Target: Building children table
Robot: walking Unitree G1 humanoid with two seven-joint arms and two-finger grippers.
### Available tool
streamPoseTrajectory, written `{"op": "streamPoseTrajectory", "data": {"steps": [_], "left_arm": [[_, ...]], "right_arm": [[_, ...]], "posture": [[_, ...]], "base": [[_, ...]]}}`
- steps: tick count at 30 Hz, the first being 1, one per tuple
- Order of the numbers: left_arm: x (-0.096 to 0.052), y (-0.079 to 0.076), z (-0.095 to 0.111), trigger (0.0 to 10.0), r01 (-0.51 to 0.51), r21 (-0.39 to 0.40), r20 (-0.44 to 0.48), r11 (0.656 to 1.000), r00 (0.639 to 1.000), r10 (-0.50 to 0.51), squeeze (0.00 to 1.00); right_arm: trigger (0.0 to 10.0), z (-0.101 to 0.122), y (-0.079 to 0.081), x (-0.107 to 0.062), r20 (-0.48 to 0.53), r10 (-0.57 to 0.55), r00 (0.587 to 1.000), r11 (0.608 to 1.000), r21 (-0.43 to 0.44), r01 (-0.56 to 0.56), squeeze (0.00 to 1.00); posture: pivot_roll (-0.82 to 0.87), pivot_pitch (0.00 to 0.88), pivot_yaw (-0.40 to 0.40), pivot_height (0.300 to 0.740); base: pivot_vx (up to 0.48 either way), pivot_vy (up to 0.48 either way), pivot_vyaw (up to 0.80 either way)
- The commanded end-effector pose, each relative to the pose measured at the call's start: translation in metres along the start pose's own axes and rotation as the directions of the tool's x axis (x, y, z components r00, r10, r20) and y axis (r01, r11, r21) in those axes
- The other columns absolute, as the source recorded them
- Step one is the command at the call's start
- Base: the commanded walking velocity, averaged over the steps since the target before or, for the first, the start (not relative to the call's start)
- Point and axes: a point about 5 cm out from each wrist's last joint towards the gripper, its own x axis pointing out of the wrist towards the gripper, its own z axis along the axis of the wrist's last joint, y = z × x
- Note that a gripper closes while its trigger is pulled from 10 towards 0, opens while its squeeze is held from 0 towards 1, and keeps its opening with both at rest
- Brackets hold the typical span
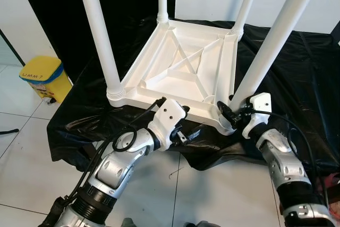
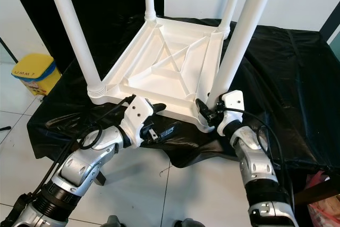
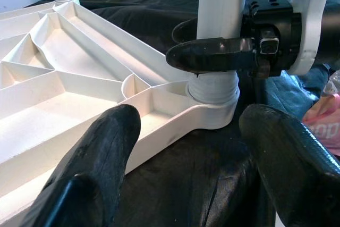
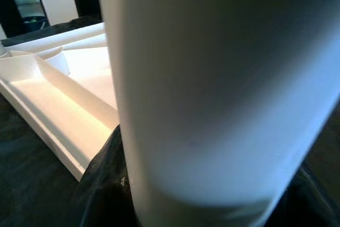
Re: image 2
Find black door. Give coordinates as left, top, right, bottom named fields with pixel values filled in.
left=5, top=0, right=165, bottom=76

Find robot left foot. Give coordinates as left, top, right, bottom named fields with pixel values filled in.
left=106, top=216, right=123, bottom=227

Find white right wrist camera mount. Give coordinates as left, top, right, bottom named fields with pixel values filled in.
left=217, top=90, right=245, bottom=136

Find white plastic children table top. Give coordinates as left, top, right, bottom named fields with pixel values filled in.
left=88, top=15, right=232, bottom=132

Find yellow bin with blue band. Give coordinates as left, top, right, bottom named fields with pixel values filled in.
left=12, top=53, right=63, bottom=96

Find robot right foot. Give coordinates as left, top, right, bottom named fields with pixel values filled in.
left=178, top=219, right=202, bottom=227

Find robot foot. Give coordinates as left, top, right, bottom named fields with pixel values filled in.
left=178, top=219, right=202, bottom=227
left=106, top=216, right=123, bottom=227

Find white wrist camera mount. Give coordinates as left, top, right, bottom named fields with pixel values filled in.
left=120, top=96, right=156, bottom=148
left=217, top=90, right=245, bottom=136

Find dark wooden table leg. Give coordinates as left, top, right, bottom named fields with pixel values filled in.
left=295, top=182, right=340, bottom=205
left=96, top=169, right=108, bottom=185

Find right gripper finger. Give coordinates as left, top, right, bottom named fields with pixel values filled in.
left=195, top=98, right=213, bottom=124

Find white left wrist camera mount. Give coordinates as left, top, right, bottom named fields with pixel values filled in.
left=120, top=96, right=156, bottom=148

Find black plastic table cover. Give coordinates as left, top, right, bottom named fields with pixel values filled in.
left=27, top=14, right=340, bottom=174

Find pink plastic bag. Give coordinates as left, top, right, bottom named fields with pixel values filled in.
left=308, top=171, right=340, bottom=227

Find black door frame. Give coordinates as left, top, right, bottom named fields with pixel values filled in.
left=0, top=38, right=18, bottom=63

